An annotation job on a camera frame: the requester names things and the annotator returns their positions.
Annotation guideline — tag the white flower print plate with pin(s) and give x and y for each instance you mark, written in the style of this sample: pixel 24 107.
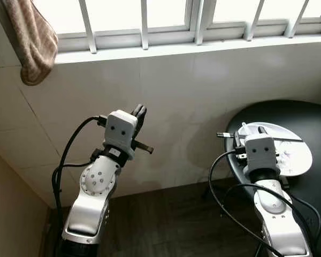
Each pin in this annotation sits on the white flower print plate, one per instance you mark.
pixel 302 155

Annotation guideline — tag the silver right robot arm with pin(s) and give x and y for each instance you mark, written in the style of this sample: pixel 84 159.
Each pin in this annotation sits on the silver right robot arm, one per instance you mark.
pixel 275 214

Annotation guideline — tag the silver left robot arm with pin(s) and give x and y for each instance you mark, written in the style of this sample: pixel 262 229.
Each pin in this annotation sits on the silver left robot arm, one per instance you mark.
pixel 96 182

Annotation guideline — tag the dark thin chopstick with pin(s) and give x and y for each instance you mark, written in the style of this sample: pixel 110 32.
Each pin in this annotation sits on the dark thin chopstick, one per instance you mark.
pixel 286 140

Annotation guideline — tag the white window sill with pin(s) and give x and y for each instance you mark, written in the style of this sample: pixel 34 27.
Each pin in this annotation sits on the white window sill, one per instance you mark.
pixel 150 52

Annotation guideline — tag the white window security bar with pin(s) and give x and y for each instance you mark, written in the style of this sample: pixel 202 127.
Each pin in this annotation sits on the white window security bar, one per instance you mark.
pixel 88 27
pixel 144 27
pixel 254 21
pixel 298 19

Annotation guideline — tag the brown striped towel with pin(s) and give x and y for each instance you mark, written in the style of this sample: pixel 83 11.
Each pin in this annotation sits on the brown striped towel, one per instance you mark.
pixel 35 43

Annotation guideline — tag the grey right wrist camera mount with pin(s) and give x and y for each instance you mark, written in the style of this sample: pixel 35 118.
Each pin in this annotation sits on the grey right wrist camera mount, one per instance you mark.
pixel 261 155

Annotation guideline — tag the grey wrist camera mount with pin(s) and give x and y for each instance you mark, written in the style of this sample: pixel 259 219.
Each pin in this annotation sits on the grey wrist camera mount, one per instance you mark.
pixel 120 131
pixel 261 155

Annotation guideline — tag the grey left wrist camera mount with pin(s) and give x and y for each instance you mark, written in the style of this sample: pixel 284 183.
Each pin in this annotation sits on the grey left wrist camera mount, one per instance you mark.
pixel 120 131

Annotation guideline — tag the white window frame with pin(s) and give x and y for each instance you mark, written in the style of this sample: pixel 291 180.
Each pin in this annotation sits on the white window frame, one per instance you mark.
pixel 200 21

